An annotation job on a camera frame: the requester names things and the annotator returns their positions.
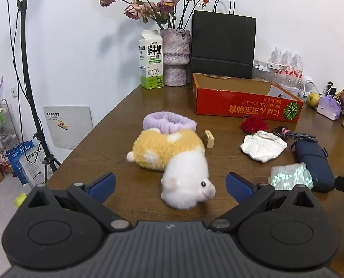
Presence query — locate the purple textured vase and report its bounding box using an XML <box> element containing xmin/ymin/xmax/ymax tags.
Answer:
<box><xmin>160</xmin><ymin>29</ymin><xmax>191</xmax><ymax>87</ymax></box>

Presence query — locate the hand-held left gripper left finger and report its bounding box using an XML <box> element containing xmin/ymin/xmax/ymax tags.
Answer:
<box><xmin>27</xmin><ymin>173</ymin><xmax>132</xmax><ymax>233</ymax></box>

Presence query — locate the black paper bag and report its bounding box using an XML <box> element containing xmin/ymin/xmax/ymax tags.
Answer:
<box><xmin>190</xmin><ymin>0</ymin><xmax>257</xmax><ymax>79</ymax></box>

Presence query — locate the yellow and white plush toy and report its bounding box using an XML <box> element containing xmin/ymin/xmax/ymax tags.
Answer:
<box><xmin>126</xmin><ymin>130</ymin><xmax>216</xmax><ymax>210</ymax></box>

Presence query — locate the braided cable with pink tie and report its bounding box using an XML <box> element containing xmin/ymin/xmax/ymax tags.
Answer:
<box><xmin>272</xmin><ymin>125</ymin><xmax>318</xmax><ymax>143</ymax></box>

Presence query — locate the black light stand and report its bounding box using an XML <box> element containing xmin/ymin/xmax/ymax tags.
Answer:
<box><xmin>7</xmin><ymin>0</ymin><xmax>62</xmax><ymax>183</ymax></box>

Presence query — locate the white wall panel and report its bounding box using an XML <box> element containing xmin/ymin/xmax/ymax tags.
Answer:
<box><xmin>43</xmin><ymin>105</ymin><xmax>95</xmax><ymax>150</ymax></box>

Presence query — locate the green and white milk carton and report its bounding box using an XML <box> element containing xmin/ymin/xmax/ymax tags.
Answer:
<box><xmin>138</xmin><ymin>30</ymin><xmax>164</xmax><ymax>90</ymax></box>

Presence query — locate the white charger with cable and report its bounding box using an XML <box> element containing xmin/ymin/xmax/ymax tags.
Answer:
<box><xmin>298</xmin><ymin>75</ymin><xmax>316</xmax><ymax>97</ymax></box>

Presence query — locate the red cardboard box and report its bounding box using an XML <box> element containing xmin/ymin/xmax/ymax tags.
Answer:
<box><xmin>192</xmin><ymin>73</ymin><xmax>304</xmax><ymax>123</ymax></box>

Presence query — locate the red fabric flower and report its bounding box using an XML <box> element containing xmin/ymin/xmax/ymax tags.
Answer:
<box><xmin>240</xmin><ymin>115</ymin><xmax>268</xmax><ymax>134</ymax></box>

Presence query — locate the iridescent plastic packet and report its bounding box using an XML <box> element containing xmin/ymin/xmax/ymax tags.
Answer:
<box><xmin>268</xmin><ymin>163</ymin><xmax>314</xmax><ymax>192</ymax></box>

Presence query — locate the white and orange carton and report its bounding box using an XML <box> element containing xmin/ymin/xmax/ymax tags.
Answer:
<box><xmin>253</xmin><ymin>59</ymin><xmax>290</xmax><ymax>73</ymax></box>

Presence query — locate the white crumpled cloth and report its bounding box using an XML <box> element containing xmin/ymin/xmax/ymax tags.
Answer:
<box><xmin>240</xmin><ymin>131</ymin><xmax>288</xmax><ymax>163</ymax></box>

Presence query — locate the purple fluffy headband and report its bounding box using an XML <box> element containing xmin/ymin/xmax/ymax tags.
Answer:
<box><xmin>143</xmin><ymin>112</ymin><xmax>197</xmax><ymax>135</ymax></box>

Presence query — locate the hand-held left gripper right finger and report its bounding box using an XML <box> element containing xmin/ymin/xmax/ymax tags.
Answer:
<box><xmin>208</xmin><ymin>172</ymin><xmax>316</xmax><ymax>233</ymax></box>

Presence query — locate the blue and white bag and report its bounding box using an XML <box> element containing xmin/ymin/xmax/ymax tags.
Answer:
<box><xmin>6</xmin><ymin>141</ymin><xmax>30</xmax><ymax>186</ymax></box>
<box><xmin>19</xmin><ymin>143</ymin><xmax>49</xmax><ymax>188</ymax></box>

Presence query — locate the purple drawstring pouch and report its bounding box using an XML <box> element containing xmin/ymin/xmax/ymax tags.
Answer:
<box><xmin>317</xmin><ymin>95</ymin><xmax>342</xmax><ymax>121</ymax></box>

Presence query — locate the navy zip case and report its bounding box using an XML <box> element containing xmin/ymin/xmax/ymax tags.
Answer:
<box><xmin>290</xmin><ymin>140</ymin><xmax>335</xmax><ymax>193</ymax></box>

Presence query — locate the black plug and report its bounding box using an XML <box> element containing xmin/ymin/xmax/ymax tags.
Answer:
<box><xmin>324</xmin><ymin>81</ymin><xmax>337</xmax><ymax>97</ymax></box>

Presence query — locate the wire rack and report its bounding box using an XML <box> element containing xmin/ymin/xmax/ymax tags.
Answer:
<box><xmin>0</xmin><ymin>98</ymin><xmax>20</xmax><ymax>154</ymax></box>

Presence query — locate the beige mahjong tile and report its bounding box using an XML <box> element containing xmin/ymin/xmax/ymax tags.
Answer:
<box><xmin>204</xmin><ymin>130</ymin><xmax>215</xmax><ymax>149</ymax></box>

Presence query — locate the green apple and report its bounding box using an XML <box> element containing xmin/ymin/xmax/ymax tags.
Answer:
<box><xmin>306</xmin><ymin>92</ymin><xmax>321</xmax><ymax>107</ymax></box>

